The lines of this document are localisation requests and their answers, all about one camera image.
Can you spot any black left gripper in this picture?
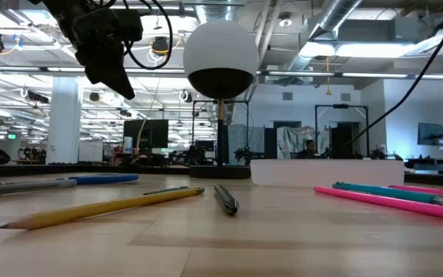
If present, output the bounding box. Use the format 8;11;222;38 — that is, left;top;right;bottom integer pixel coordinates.
71;8;144;101

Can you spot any blue marker pen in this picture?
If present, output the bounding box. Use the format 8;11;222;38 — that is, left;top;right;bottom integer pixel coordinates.
68;173;140;186

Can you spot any dark green mechanical pencil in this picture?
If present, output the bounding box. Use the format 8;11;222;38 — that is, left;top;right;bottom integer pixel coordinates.
143;185;190;196

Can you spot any yellow wooden pencil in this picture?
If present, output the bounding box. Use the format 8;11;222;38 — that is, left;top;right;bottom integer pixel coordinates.
0;186;206;231

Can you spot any grey pen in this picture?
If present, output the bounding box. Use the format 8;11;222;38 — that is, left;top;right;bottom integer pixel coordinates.
0;179;78;199

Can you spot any glossy black pen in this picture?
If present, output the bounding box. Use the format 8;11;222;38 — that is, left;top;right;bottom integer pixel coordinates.
213;184;240;216

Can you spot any clear pencil box orange lid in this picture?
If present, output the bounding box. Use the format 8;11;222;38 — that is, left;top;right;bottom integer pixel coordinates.
250;159;405;189

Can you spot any pink pencil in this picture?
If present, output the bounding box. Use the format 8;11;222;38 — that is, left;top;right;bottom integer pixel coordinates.
313;185;443;222

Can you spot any turquoise blue pen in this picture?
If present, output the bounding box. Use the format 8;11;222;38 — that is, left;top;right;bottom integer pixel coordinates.
331;182;443;211

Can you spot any white pillar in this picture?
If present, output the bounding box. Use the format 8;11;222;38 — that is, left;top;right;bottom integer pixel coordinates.
45;75;84;165

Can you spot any black monitor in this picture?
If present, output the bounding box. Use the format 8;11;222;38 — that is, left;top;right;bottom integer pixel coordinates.
123;119;170;149

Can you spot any white globe lamp black base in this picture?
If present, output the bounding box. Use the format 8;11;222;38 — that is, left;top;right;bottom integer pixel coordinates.
182;21;260;180

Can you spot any grey cover sheet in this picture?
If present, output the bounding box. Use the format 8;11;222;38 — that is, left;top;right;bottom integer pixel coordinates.
277;125;331;160

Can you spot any person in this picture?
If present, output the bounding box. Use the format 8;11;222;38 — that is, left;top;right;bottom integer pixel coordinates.
297;138;323;160

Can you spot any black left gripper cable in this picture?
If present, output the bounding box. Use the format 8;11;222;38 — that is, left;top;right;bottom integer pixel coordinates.
123;0;174;72

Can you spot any black metal frame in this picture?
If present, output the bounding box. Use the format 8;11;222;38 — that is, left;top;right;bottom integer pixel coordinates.
314;103;370;159

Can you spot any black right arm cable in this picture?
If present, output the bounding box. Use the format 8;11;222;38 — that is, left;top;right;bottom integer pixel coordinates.
344;0;443;147

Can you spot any wall screen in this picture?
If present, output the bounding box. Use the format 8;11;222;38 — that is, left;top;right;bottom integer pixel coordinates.
417;122;443;147

